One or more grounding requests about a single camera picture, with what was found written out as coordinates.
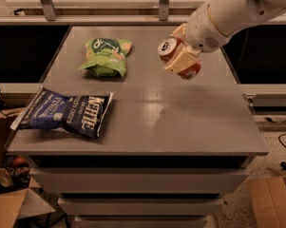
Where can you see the metal shelf frame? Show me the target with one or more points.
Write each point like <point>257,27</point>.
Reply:
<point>83,11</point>

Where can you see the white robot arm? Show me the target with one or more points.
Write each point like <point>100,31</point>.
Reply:
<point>233,16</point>

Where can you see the cardboard box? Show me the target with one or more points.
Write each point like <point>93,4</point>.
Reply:
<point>17,202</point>
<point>268,198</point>

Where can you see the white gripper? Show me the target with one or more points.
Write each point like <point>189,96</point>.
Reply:
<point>203,30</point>

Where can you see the green snack bag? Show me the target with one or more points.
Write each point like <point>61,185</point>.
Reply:
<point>106,57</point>

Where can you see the cardboard box right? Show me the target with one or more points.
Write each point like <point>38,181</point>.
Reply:
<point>268,198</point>

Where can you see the orange soda can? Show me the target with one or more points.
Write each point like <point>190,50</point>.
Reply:
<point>179,58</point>

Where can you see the blue Kettle chips bag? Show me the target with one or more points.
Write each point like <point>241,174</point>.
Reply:
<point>79,115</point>

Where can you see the grey drawer cabinet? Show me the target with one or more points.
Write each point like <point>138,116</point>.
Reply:
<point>169,149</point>

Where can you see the cardboard box left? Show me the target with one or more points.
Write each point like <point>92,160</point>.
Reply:
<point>17,202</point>

